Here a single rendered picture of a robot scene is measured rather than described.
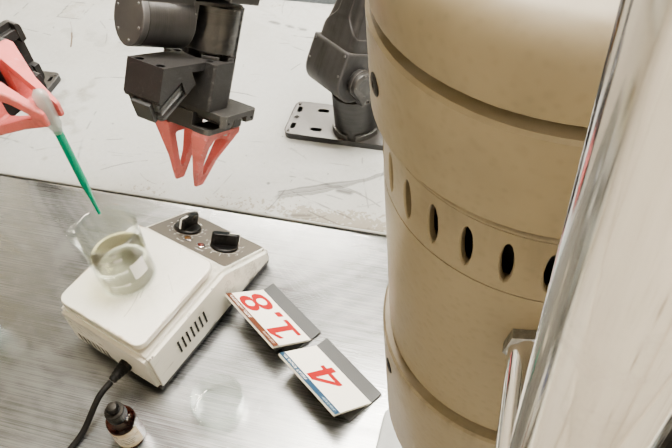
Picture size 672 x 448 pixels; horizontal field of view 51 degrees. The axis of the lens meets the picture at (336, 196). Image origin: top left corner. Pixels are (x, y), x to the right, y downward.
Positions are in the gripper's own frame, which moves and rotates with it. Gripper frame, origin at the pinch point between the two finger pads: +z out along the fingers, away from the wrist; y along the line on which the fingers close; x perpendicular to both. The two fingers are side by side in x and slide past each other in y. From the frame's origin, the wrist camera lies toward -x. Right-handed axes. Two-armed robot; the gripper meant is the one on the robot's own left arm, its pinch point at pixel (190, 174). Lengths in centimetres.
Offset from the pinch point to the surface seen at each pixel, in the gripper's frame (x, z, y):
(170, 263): -6.9, 7.3, 3.7
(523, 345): -48, -23, 41
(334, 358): -2.1, 12.7, 22.8
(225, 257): -1.3, 7.3, 7.1
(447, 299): -47, -23, 38
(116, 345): -14.1, 14.3, 3.5
